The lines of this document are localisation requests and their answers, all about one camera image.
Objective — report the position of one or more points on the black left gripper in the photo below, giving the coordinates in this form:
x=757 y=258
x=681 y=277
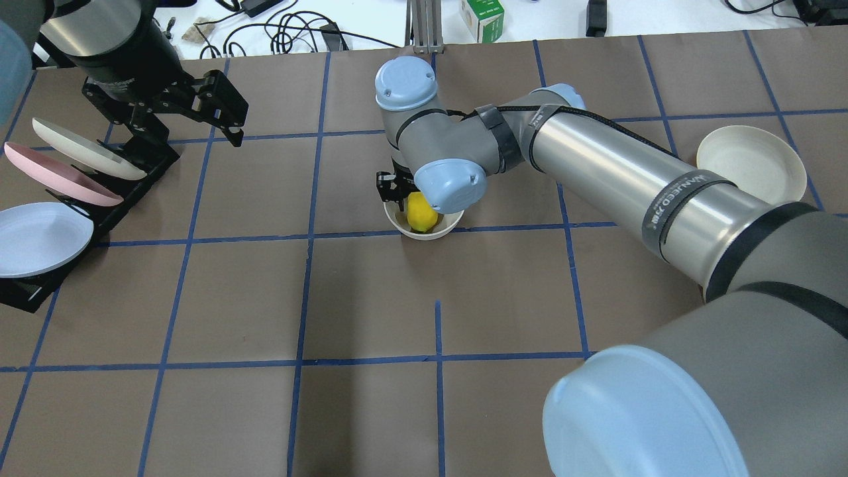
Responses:
x=110 y=66

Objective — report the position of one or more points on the green white box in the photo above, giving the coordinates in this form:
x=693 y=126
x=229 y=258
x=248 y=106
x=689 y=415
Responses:
x=484 y=19

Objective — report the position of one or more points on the pink plate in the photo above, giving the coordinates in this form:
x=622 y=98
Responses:
x=60 y=177

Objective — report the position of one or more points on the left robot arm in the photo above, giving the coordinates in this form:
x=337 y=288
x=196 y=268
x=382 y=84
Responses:
x=133 y=72

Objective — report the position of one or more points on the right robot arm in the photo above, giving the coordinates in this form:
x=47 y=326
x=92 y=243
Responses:
x=752 y=383

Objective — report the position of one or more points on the white bowl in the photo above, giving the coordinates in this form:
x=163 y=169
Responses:
x=398 y=219

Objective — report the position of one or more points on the white round plate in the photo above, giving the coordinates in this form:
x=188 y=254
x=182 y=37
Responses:
x=756 y=161

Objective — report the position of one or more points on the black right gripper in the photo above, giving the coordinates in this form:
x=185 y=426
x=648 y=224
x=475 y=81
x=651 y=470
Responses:
x=391 y=187

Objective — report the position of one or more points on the yellow lemon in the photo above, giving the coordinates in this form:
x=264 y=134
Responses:
x=422 y=213

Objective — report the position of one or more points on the black dish rack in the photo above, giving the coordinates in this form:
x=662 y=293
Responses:
x=27 y=294

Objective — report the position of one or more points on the cream plate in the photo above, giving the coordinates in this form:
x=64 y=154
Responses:
x=85 y=151

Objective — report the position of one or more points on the blue plate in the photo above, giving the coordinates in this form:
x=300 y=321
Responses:
x=41 y=237

